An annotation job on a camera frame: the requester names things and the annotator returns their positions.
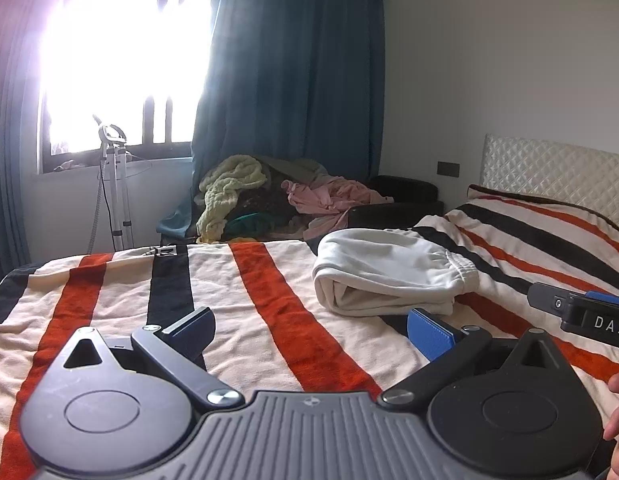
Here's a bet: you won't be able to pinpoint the white quilted headboard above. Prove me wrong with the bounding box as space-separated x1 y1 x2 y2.
482 134 619 236

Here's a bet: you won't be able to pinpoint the dark blue curtain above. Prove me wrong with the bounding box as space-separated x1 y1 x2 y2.
0 0 50 281

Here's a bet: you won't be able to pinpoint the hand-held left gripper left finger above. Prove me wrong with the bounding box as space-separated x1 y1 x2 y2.
63 306 245 410

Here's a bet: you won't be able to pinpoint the dark clothes pile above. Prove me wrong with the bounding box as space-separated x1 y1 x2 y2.
229 180 310 241

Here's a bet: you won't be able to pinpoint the white pants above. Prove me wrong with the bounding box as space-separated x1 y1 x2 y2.
312 228 480 317

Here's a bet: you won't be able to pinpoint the pink garment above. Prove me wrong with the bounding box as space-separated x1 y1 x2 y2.
282 174 395 241

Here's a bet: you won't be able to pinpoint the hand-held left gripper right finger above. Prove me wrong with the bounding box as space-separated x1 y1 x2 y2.
378 308 563 408

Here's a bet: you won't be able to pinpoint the striped blanket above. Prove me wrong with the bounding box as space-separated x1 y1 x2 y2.
0 185 619 480

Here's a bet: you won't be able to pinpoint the olive garment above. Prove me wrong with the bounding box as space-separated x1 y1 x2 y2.
259 156 330 186

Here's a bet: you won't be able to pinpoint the blue chair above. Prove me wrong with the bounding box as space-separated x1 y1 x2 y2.
156 200 200 237

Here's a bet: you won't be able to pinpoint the window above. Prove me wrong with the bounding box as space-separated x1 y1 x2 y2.
36 0 217 176

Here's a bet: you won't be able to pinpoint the teal curtain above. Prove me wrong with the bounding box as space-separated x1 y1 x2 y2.
189 0 387 201

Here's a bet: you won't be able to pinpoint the black armchair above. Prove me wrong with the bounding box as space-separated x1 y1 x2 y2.
349 175 445 231

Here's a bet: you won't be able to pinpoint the garment steamer stand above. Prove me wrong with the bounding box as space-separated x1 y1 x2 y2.
86 114 135 256

